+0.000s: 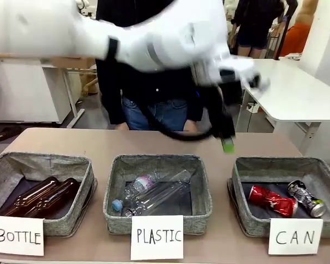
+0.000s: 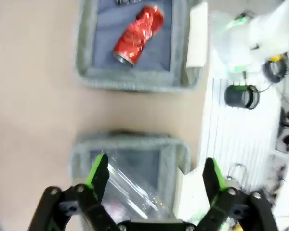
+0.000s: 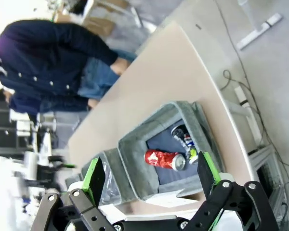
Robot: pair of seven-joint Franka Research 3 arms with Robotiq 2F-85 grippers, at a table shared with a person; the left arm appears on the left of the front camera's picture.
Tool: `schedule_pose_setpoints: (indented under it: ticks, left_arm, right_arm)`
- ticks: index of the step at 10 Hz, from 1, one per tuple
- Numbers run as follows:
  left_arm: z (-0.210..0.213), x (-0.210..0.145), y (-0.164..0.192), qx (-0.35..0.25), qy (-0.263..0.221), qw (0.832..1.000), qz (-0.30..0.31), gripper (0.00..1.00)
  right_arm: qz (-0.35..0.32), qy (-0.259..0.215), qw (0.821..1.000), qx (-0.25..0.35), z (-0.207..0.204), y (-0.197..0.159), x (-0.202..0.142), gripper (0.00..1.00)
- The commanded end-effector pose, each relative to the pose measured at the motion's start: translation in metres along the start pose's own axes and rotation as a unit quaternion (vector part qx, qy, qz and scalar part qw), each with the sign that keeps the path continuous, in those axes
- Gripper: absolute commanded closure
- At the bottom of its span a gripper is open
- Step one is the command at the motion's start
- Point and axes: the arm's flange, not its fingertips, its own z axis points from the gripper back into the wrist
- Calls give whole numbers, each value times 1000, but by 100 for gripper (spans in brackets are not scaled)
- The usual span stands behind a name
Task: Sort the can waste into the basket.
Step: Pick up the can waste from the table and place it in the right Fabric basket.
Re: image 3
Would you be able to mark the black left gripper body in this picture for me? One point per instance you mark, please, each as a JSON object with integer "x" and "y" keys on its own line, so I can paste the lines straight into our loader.
{"x": 50, "y": 166}

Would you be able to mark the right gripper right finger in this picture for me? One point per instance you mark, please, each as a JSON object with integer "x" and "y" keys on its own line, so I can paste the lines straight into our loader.
{"x": 208, "y": 170}

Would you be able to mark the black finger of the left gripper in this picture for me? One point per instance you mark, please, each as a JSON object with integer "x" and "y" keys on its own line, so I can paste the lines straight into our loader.
{"x": 69, "y": 165}

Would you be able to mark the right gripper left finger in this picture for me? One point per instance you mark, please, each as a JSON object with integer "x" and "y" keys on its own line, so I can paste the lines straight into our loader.
{"x": 95, "y": 178}

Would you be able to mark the clear plastic bottle blue cap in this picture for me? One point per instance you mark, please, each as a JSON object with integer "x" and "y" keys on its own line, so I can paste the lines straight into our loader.
{"x": 109, "y": 185}

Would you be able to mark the crushed yellow green can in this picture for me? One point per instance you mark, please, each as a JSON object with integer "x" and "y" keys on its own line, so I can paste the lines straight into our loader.
{"x": 193, "y": 155}

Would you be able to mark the crushed blue white can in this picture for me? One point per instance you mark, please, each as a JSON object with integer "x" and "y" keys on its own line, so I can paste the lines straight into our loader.
{"x": 189, "y": 140}

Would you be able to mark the crushed red can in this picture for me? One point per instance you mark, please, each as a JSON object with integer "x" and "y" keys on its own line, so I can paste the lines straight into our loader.
{"x": 161, "y": 160}

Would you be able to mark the crushed silver black can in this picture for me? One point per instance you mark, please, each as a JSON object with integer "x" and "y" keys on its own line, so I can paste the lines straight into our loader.
{"x": 178, "y": 132}

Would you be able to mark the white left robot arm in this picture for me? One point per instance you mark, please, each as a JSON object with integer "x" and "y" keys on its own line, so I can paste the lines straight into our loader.
{"x": 7, "y": 192}

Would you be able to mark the person's right forearm navy sleeve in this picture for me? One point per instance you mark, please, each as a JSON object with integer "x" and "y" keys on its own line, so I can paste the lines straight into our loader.
{"x": 50, "y": 104}

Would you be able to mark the person's left forearm navy sleeve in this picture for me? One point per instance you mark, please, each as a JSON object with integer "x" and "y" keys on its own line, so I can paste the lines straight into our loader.
{"x": 86, "y": 43}

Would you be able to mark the grey fabric plastic basket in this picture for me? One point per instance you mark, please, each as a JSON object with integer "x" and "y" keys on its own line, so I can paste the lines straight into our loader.
{"x": 125, "y": 178}

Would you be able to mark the grey fabric can basket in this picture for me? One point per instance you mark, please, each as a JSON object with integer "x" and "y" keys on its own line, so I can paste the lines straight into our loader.
{"x": 135, "y": 154}

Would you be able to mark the person's right hand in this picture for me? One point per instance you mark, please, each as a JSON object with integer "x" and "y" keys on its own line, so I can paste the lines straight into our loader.
{"x": 92, "y": 103}

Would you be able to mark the person's left hand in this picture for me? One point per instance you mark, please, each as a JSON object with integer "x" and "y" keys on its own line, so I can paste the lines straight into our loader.
{"x": 120, "y": 66}

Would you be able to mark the black shelving rack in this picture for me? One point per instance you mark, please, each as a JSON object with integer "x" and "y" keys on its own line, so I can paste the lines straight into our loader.
{"x": 4, "y": 134}

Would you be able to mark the white table leg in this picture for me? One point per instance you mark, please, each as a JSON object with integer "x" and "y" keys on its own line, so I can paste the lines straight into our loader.
{"x": 253, "y": 122}

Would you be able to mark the person in navy shirt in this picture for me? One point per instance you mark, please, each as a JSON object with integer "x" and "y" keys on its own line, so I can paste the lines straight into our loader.
{"x": 50, "y": 60}

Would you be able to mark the open cardboard box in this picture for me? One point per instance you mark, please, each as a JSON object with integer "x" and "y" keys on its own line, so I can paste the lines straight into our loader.
{"x": 103, "y": 22}

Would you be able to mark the white desk foot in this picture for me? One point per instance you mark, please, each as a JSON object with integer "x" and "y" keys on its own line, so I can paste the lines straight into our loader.
{"x": 257, "y": 29}

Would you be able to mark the aluminium frame cabinet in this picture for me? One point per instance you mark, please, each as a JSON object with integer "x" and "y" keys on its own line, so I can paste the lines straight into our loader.
{"x": 272, "y": 180}

